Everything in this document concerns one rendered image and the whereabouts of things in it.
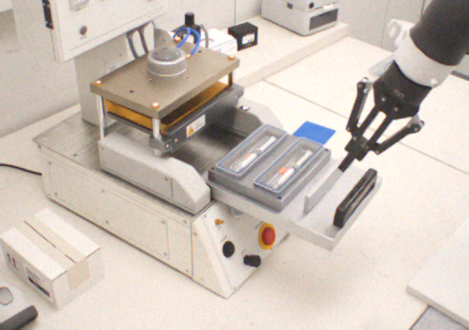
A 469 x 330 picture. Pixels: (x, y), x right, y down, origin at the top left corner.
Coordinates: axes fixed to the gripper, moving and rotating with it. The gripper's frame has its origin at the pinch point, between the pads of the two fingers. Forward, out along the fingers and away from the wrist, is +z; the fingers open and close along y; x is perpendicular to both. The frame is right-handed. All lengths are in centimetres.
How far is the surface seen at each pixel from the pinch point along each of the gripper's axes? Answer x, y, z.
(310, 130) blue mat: 50, -17, 41
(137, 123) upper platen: -9.1, -37.4, 20.9
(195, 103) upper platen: 0.6, -31.7, 15.5
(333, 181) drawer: 4.0, -0.1, 11.0
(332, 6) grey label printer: 107, -45, 36
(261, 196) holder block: -8.9, -8.1, 13.9
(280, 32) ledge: 94, -53, 50
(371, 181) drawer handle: 5.2, 5.5, 6.3
